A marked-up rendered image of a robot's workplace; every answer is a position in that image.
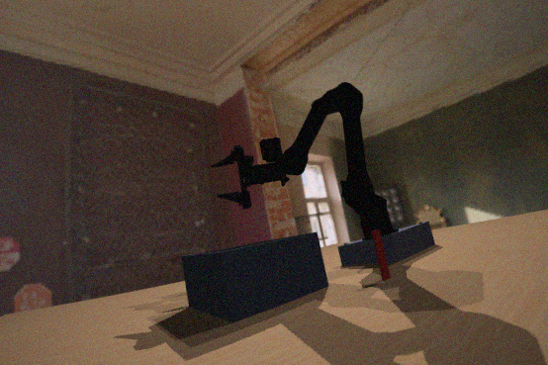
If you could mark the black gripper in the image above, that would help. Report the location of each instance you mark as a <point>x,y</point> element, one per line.
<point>255,174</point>

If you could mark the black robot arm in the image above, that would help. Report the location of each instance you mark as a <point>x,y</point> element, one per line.
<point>357,190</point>

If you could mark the dark red peg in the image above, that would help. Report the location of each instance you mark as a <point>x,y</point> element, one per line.
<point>380,252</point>

